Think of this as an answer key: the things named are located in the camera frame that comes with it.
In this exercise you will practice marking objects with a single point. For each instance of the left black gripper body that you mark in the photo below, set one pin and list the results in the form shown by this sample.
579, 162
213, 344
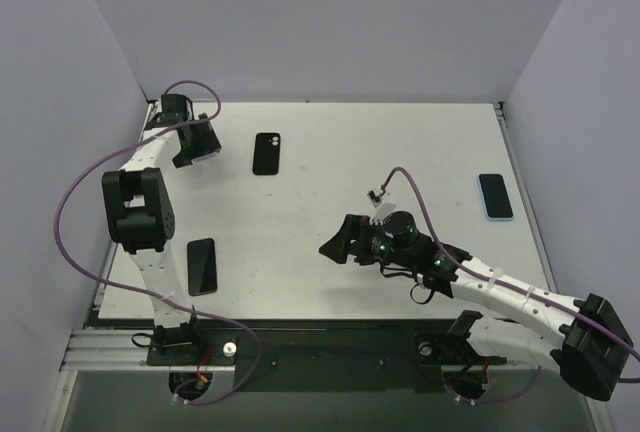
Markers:
198, 141

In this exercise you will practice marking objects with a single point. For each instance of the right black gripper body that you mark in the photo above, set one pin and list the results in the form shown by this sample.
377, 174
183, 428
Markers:
361, 240

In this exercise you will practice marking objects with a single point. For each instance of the black phone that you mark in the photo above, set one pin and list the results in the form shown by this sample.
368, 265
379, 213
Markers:
201, 267

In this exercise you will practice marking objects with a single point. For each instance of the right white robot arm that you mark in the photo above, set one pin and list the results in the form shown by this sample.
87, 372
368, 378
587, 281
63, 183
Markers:
583, 340

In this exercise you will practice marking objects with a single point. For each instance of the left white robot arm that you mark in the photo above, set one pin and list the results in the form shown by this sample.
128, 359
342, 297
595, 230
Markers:
140, 215

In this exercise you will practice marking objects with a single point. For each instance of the phone in lilac case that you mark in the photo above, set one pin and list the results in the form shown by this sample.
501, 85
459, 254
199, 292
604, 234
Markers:
206, 156

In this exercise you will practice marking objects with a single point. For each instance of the phone in blue case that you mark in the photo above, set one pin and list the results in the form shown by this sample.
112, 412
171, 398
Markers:
495, 198

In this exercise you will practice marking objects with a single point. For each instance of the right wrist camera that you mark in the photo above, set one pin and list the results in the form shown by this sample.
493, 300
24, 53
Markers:
383, 205

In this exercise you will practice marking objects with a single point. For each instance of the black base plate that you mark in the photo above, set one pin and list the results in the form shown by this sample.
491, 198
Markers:
317, 356

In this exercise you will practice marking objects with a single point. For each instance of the aluminium rail frame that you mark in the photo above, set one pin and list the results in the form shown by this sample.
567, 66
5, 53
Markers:
267, 231

